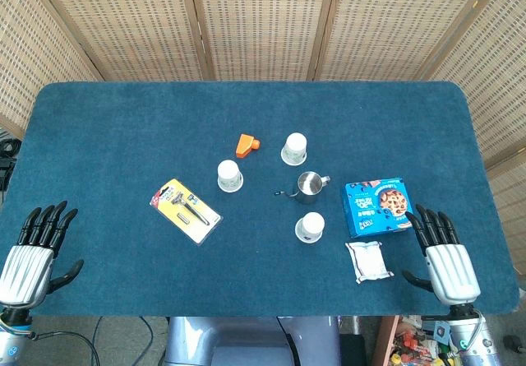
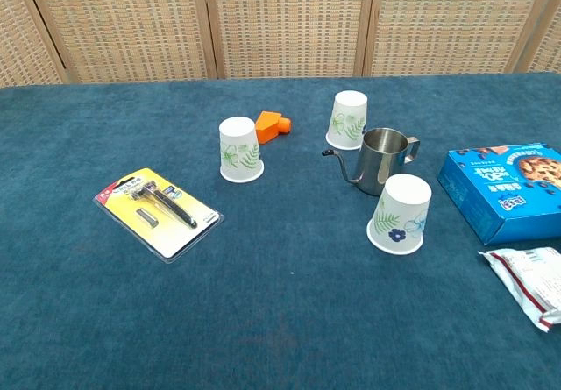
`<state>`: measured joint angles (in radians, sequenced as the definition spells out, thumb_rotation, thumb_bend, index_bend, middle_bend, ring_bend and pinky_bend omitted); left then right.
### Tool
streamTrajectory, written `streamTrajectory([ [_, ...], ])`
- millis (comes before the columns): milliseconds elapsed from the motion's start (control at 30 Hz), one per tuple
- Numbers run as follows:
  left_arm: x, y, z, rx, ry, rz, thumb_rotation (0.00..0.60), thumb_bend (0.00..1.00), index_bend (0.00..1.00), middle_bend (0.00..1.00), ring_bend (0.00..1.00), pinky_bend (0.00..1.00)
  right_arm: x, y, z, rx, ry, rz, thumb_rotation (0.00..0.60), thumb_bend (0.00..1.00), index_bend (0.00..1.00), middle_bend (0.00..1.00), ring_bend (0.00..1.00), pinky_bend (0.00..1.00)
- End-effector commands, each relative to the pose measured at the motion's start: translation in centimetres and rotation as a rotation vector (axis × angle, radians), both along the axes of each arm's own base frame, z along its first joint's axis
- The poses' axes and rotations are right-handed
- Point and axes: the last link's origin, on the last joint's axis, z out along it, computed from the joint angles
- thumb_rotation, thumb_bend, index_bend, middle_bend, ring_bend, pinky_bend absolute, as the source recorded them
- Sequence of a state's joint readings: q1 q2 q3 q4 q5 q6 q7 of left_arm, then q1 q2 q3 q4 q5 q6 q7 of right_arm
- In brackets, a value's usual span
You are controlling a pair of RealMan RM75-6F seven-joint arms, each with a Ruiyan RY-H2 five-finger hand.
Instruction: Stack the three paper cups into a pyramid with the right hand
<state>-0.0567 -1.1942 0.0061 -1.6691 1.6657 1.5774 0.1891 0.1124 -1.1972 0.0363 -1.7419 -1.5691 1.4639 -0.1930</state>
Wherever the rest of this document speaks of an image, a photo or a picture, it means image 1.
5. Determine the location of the blue cookie box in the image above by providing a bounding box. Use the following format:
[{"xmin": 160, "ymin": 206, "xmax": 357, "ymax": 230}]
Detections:
[{"xmin": 340, "ymin": 177, "xmax": 414, "ymax": 239}]

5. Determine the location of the yellow razor blister pack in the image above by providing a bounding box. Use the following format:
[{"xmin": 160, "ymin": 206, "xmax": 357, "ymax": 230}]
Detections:
[{"xmin": 149, "ymin": 178, "xmax": 224, "ymax": 247}]

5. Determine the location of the white paper cup blue flower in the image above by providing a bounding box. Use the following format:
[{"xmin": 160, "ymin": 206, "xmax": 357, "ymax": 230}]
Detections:
[{"xmin": 294, "ymin": 211, "xmax": 326, "ymax": 244}]

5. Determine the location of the stainless steel milk pitcher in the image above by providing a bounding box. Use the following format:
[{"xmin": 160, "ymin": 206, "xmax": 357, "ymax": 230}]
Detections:
[{"xmin": 274, "ymin": 171, "xmax": 331, "ymax": 205}]

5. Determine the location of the colourful toy clutter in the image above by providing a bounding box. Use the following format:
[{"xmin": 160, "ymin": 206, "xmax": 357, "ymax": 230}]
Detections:
[{"xmin": 371, "ymin": 315, "xmax": 457, "ymax": 366}]

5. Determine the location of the white snack packet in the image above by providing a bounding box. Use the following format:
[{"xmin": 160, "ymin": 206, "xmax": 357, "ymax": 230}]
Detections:
[{"xmin": 344, "ymin": 240, "xmax": 395, "ymax": 285}]

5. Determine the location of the black equipment pile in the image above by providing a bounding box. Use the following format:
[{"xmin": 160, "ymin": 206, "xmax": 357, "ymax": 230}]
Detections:
[{"xmin": 0, "ymin": 129, "xmax": 21, "ymax": 197}]

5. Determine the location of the blue table mat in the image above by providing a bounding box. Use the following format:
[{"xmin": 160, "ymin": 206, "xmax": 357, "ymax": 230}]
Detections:
[{"xmin": 0, "ymin": 81, "xmax": 521, "ymax": 317}]

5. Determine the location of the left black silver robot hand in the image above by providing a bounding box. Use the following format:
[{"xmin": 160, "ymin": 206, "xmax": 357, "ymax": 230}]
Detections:
[{"xmin": 0, "ymin": 200, "xmax": 85, "ymax": 308}]

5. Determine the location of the orange plastic block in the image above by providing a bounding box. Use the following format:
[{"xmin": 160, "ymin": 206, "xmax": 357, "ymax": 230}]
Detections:
[{"xmin": 235, "ymin": 133, "xmax": 261, "ymax": 160}]

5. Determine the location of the woven bamboo folding screen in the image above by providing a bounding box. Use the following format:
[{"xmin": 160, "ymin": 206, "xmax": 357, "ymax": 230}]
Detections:
[{"xmin": 0, "ymin": 0, "xmax": 526, "ymax": 268}]

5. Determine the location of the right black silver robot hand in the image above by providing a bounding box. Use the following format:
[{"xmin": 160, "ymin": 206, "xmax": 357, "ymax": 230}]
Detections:
[{"xmin": 401, "ymin": 203, "xmax": 482, "ymax": 305}]

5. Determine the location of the black floor cable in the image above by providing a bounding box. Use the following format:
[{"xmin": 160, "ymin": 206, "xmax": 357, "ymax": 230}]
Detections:
[{"xmin": 30, "ymin": 316, "xmax": 104, "ymax": 366}]

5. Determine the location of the white paper cup green flower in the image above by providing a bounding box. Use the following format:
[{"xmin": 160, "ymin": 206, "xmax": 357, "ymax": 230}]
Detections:
[
  {"xmin": 217, "ymin": 159, "xmax": 244, "ymax": 193},
  {"xmin": 280, "ymin": 132, "xmax": 308, "ymax": 166}
]

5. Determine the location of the silver-blue robot torso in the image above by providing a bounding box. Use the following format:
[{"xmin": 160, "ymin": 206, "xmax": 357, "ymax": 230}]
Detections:
[{"xmin": 164, "ymin": 315, "xmax": 342, "ymax": 366}]

